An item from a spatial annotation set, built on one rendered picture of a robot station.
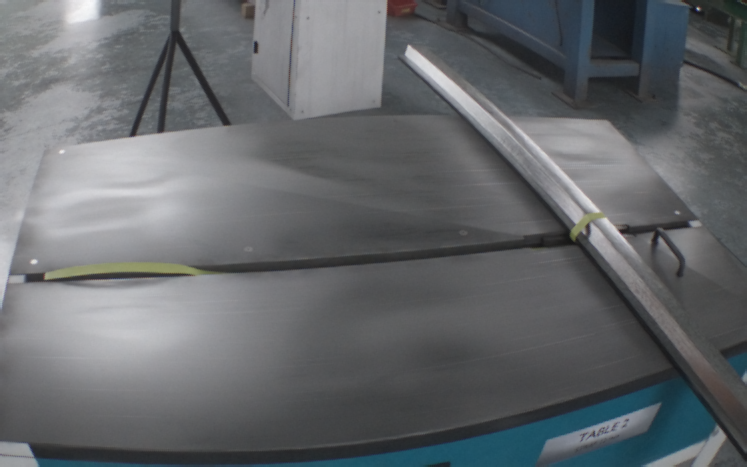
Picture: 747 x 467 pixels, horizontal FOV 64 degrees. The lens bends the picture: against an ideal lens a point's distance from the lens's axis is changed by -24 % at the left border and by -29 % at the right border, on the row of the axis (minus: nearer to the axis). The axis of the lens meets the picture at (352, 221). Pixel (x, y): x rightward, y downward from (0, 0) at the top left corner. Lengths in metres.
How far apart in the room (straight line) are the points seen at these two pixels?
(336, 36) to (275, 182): 1.86
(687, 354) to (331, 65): 2.23
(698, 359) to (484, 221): 0.34
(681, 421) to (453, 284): 0.35
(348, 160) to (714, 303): 0.52
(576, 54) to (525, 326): 2.64
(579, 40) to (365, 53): 1.02
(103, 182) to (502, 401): 0.55
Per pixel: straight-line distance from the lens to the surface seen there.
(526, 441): 0.67
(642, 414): 0.76
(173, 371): 0.64
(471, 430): 0.62
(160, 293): 0.73
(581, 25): 3.24
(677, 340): 0.73
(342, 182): 0.90
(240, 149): 0.97
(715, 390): 0.70
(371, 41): 2.80
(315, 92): 2.78
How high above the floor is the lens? 1.17
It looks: 32 degrees down
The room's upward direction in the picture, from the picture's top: 4 degrees clockwise
